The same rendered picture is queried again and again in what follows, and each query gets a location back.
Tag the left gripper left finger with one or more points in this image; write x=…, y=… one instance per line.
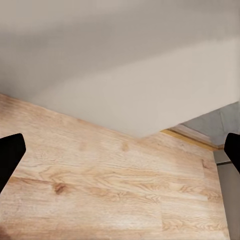
x=12, y=150

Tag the fixed window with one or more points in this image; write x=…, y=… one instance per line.
x=210, y=129

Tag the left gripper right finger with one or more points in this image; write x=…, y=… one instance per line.
x=232, y=149

